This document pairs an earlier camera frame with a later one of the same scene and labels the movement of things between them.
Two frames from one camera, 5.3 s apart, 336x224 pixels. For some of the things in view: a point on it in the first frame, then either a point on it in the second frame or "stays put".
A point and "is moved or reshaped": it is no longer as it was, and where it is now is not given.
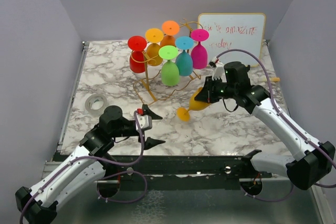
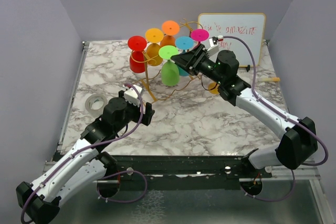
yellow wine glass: x=183 y=113 is moved or reshaped
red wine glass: x=137 y=43 stays put
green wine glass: x=170 y=74 stays put
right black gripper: x=207 y=93 -> x=186 y=60
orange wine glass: x=170 y=29 stays put
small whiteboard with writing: x=241 y=31 stays put
